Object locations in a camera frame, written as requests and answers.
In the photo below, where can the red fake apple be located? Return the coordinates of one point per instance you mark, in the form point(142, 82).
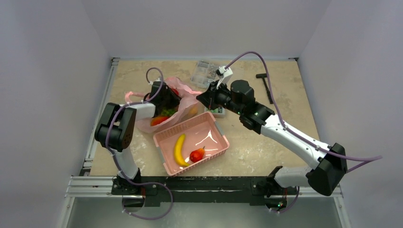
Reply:
point(175, 91)

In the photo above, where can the black hammer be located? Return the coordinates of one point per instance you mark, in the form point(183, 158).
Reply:
point(263, 77)

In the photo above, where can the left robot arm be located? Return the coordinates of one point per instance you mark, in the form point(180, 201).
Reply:
point(115, 128)

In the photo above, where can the green labelled small plastic case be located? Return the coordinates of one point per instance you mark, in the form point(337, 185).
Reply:
point(217, 113)

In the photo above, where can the red orange fake pear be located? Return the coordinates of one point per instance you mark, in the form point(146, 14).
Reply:
point(197, 155)

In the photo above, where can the aluminium table frame rail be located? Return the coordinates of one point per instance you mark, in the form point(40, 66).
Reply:
point(325, 164)

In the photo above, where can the pink plastic bag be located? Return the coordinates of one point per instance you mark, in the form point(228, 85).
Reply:
point(188, 101)

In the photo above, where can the red fake fruit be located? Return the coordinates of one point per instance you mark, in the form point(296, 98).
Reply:
point(158, 120)

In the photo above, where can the pink plastic basket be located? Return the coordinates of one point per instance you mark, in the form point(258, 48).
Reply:
point(201, 131)

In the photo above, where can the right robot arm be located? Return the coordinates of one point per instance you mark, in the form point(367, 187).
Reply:
point(325, 166)

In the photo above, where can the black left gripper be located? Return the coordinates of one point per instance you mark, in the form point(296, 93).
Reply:
point(176, 99)

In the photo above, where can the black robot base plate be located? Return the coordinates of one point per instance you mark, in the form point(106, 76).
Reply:
point(254, 190)

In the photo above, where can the yellow fake banana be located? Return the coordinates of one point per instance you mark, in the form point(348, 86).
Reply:
point(177, 153)

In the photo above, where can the orange fake fruit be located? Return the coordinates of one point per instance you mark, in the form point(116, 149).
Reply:
point(193, 111)

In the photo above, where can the green fake grapes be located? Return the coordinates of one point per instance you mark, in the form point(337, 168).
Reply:
point(168, 112)

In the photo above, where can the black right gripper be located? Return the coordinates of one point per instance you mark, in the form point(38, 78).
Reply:
point(211, 98)

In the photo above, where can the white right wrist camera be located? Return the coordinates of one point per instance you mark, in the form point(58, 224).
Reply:
point(225, 75)

